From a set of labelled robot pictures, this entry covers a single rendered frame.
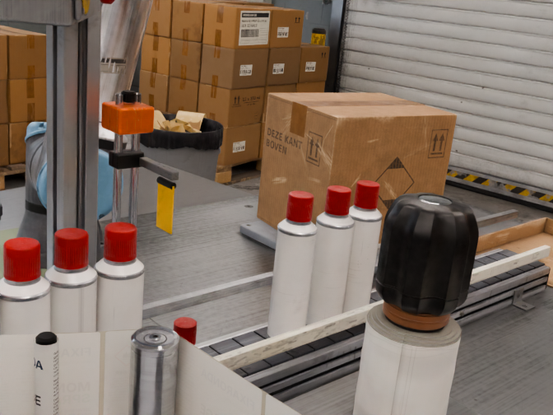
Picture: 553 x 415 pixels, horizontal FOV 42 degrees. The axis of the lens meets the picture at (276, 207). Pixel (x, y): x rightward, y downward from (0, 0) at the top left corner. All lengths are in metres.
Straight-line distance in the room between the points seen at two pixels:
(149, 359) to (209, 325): 0.55
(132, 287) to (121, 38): 0.42
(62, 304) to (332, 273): 0.39
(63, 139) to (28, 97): 3.63
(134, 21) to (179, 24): 3.79
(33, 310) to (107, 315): 0.09
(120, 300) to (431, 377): 0.32
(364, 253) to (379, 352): 0.39
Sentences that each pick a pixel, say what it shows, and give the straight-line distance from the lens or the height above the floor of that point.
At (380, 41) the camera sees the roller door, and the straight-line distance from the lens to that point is 5.68.
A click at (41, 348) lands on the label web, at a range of 0.58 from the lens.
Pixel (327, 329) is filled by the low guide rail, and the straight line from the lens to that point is 0.97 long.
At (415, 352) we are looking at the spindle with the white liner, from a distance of 0.63.
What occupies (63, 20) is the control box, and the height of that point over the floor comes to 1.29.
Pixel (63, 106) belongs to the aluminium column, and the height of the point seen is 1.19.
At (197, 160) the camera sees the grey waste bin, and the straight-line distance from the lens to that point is 3.44.
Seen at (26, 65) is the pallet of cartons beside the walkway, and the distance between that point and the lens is 4.45.
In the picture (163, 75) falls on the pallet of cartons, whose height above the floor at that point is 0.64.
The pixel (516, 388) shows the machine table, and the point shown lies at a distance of 1.09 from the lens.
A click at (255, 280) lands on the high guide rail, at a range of 0.95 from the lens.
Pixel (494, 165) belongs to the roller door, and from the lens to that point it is 5.30.
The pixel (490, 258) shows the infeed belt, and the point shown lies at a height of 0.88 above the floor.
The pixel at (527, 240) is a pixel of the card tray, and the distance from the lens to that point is 1.72.
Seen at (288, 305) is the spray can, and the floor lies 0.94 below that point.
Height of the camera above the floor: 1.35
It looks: 18 degrees down
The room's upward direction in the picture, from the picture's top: 6 degrees clockwise
